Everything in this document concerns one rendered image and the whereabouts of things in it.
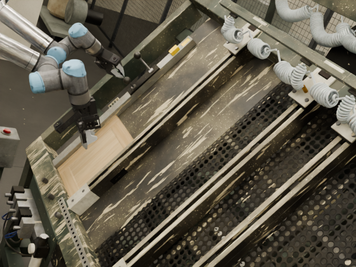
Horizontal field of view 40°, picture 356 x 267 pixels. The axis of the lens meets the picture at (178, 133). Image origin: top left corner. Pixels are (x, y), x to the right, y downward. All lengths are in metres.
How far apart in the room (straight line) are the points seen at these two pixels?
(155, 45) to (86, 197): 0.94
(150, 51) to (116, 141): 0.58
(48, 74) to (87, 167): 0.78
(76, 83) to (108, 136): 0.74
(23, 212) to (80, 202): 0.31
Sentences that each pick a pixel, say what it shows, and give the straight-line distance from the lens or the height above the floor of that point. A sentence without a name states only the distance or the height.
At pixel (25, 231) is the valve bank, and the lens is 2.39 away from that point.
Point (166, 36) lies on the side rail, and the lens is 2.70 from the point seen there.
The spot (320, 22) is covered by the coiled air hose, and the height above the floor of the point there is 2.02.
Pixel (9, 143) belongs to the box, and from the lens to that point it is 2.65.
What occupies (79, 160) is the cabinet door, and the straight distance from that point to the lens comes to 2.49.
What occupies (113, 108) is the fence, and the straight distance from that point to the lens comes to 2.50.
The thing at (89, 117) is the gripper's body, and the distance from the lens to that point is 1.83.
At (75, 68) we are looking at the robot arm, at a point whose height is 1.63.
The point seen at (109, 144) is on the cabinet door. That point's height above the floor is 1.15.
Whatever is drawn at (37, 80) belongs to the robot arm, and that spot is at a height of 1.55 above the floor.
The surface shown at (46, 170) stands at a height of 0.87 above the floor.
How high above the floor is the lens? 2.19
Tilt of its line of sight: 22 degrees down
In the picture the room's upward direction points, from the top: 24 degrees clockwise
